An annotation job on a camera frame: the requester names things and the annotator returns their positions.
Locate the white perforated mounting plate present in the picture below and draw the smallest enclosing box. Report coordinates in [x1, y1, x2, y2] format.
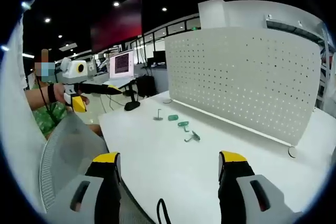
[162, 26, 323, 159]

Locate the grey mesh office chair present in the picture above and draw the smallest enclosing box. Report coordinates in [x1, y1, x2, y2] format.
[38, 110, 156, 224]

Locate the black office chair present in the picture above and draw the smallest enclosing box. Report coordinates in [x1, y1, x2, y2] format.
[134, 75, 158, 98]

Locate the white fabric panel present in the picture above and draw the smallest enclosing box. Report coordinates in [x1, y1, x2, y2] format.
[0, 18, 48, 210]

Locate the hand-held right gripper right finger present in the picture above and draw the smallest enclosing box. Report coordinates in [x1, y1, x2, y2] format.
[217, 150, 303, 224]

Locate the black desk stand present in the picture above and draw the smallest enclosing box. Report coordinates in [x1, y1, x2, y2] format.
[123, 77, 141, 112]

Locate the black wrist strap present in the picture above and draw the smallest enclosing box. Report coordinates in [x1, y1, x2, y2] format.
[47, 83, 56, 103]

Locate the person's left hand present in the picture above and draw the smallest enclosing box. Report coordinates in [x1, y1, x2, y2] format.
[54, 83, 91, 106]

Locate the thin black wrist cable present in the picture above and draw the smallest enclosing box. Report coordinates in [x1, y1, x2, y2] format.
[36, 76, 58, 125]

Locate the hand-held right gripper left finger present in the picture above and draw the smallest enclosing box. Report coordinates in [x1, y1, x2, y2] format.
[46, 152, 123, 224]

